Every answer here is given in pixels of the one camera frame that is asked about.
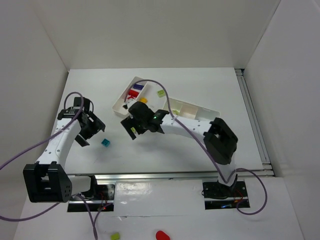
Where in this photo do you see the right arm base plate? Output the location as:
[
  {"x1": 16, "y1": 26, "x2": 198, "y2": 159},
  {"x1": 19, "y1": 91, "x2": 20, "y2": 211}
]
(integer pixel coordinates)
[{"x1": 201, "y1": 181, "x2": 250, "y2": 210}]

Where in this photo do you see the red piece outside front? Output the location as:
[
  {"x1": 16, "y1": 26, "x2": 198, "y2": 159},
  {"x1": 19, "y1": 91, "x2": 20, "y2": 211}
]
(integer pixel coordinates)
[{"x1": 155, "y1": 230, "x2": 171, "y2": 240}]

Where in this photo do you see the aluminium rail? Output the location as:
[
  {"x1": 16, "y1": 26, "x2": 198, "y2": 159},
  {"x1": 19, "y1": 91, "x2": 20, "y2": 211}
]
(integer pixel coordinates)
[
  {"x1": 234, "y1": 68, "x2": 274, "y2": 174},
  {"x1": 68, "y1": 169, "x2": 275, "y2": 182}
]

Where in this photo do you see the white divided tray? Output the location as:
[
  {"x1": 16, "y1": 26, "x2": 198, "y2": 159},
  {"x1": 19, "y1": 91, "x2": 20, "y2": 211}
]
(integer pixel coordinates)
[
  {"x1": 169, "y1": 97, "x2": 220, "y2": 121},
  {"x1": 112, "y1": 76, "x2": 149, "y2": 119}
]

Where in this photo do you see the small teal lego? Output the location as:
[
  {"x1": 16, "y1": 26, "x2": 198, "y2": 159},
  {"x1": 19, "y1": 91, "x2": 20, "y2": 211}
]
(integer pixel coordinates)
[{"x1": 101, "y1": 138, "x2": 110, "y2": 147}]

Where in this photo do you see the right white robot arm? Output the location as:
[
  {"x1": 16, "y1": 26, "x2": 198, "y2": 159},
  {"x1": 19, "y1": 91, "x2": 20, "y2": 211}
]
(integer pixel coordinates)
[{"x1": 121, "y1": 99, "x2": 238, "y2": 189}]

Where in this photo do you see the aluminium front rail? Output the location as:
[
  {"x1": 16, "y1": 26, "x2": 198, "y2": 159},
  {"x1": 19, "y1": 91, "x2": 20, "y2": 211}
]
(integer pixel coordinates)
[{"x1": 68, "y1": 169, "x2": 275, "y2": 182}]

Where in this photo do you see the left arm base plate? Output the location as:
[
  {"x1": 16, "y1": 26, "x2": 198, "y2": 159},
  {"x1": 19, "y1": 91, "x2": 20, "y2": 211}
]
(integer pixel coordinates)
[{"x1": 67, "y1": 181, "x2": 116, "y2": 213}]

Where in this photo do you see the red rounded lego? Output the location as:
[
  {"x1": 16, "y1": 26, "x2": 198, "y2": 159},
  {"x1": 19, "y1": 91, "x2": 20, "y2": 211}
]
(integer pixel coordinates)
[{"x1": 128, "y1": 89, "x2": 139, "y2": 99}]

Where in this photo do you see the green lego outside front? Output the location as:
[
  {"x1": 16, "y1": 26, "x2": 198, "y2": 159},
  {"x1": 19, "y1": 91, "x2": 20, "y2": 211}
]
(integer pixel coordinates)
[{"x1": 110, "y1": 232, "x2": 121, "y2": 240}]

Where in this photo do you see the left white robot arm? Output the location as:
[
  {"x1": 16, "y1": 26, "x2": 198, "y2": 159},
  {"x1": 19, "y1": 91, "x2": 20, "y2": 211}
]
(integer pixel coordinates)
[{"x1": 23, "y1": 97, "x2": 106, "y2": 203}]

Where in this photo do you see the dark blue lego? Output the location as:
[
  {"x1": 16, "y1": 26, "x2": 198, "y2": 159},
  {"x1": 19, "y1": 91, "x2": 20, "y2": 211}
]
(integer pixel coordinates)
[{"x1": 132, "y1": 84, "x2": 144, "y2": 91}]

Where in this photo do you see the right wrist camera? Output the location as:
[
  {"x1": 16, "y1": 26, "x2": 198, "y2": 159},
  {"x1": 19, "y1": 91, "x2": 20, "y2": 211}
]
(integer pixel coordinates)
[{"x1": 122, "y1": 98, "x2": 137, "y2": 110}]

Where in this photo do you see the aluminium right rail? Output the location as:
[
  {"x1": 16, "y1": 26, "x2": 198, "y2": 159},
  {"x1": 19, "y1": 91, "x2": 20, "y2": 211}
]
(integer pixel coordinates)
[{"x1": 234, "y1": 68, "x2": 274, "y2": 174}]

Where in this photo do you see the small yellow lego near tray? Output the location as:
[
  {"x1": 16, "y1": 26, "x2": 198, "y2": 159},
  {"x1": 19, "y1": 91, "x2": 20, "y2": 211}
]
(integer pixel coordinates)
[{"x1": 139, "y1": 97, "x2": 148, "y2": 104}]

